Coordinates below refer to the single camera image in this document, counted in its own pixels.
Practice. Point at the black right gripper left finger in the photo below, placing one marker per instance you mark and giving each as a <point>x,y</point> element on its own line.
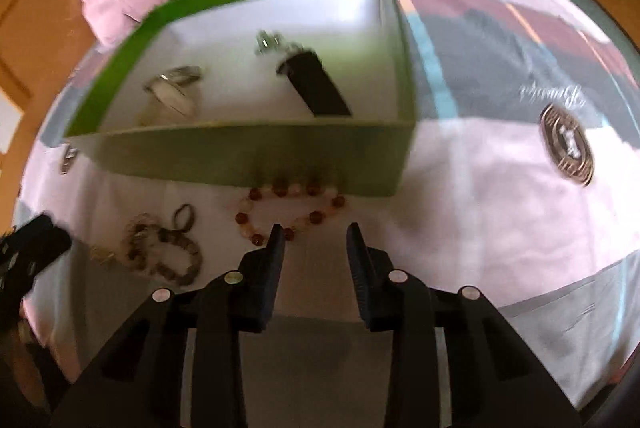
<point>176,361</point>

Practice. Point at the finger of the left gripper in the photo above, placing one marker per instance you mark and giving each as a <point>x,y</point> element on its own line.
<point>36,245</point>

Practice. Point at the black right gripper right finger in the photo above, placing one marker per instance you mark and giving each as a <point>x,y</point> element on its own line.
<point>456,361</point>

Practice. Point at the small gold jewelry piece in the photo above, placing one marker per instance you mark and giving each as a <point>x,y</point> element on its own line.
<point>103,256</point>

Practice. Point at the silver bangle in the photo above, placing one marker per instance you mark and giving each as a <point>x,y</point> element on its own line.
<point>169,88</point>

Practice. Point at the black rectangular case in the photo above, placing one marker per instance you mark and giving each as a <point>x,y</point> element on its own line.
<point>305,72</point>

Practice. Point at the patterned bed sheet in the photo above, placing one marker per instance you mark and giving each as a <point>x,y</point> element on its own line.
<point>522,179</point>

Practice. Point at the green cardboard box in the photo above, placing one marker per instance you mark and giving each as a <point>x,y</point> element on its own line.
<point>249,126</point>

